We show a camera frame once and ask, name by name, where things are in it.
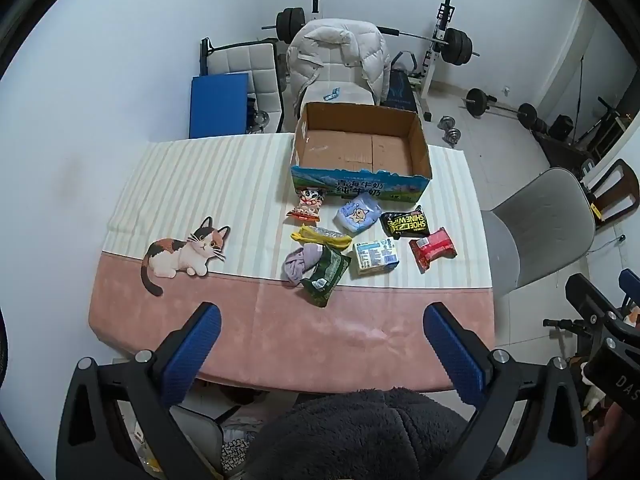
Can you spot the blue board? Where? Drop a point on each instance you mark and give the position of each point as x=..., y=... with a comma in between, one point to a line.
x=218, y=105

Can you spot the purple cloth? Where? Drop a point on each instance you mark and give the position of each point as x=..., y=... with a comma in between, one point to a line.
x=300, y=262

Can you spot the brown wooden chair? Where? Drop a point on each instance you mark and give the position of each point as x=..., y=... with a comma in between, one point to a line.
x=617, y=187

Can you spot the orange cartoon snack packet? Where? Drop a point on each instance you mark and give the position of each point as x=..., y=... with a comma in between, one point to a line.
x=306, y=205

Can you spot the cardboard box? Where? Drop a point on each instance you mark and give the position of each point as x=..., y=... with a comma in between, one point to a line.
x=350, y=147

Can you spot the white quilted chair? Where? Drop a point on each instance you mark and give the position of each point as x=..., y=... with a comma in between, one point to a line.
x=245, y=60

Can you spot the yellow silver scrubber sponge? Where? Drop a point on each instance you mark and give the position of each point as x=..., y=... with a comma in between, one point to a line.
x=322, y=236

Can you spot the white blue-labelled packet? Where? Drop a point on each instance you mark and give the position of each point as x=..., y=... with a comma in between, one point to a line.
x=376, y=257

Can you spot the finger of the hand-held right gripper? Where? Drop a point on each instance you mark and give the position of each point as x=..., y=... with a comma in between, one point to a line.
x=631, y=286
x=587, y=297

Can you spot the white barbell rack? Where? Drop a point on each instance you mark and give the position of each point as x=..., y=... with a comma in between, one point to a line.
x=440, y=35

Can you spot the red packet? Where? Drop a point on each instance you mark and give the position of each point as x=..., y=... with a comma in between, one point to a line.
x=432, y=249

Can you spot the white puffer jacket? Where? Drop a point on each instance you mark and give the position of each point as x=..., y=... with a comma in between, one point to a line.
x=330, y=50

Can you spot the small blue packet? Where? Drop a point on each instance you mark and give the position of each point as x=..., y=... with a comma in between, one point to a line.
x=331, y=94

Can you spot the person's dark fleece clothing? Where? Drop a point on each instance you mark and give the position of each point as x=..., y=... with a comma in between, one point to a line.
x=360, y=435

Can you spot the striped pink cat tablecloth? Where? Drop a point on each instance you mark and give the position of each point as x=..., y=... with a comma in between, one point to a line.
x=225, y=305

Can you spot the grey shell chair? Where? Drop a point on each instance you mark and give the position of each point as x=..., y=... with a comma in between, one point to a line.
x=540, y=225

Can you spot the short barbell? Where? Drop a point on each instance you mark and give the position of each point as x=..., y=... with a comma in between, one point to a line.
x=500, y=108

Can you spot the light blue snack packet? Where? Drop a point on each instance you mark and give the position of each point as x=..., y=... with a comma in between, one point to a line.
x=357, y=215

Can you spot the black yellow wipes pack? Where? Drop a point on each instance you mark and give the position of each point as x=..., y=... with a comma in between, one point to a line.
x=406, y=222

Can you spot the black weight plates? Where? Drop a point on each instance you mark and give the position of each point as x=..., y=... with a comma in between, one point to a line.
x=557, y=127

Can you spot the long barbell with black plates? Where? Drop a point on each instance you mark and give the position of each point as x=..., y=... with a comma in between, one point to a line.
x=457, y=46

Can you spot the black weight bench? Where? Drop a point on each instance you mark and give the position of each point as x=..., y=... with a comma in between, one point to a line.
x=400, y=87

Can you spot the green packet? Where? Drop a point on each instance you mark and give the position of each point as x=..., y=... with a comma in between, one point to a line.
x=325, y=275

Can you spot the chrome dumbbell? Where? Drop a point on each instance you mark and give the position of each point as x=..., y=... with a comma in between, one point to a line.
x=446, y=122
x=454, y=136

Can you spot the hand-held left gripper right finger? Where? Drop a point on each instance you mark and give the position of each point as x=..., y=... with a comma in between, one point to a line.
x=455, y=355

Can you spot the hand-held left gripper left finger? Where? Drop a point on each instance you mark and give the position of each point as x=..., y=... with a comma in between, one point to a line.
x=195, y=350

